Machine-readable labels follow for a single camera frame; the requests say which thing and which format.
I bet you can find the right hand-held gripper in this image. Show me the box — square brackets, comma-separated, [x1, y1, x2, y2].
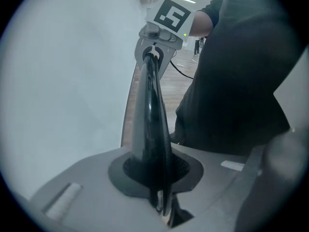
[134, 0, 195, 78]

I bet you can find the person's right forearm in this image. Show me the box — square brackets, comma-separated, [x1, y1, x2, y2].
[189, 10, 214, 37]

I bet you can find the person's black clothing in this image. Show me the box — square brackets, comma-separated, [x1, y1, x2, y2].
[172, 0, 304, 157]

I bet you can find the black folding chair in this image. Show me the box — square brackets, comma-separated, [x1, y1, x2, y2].
[131, 54, 173, 217]

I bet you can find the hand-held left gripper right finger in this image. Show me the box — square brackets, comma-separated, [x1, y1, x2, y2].
[169, 145, 252, 227]

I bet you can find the black wall plug cable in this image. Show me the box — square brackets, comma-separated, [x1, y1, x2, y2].
[170, 60, 194, 80]

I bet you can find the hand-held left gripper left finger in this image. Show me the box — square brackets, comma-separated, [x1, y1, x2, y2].
[30, 148, 169, 227]

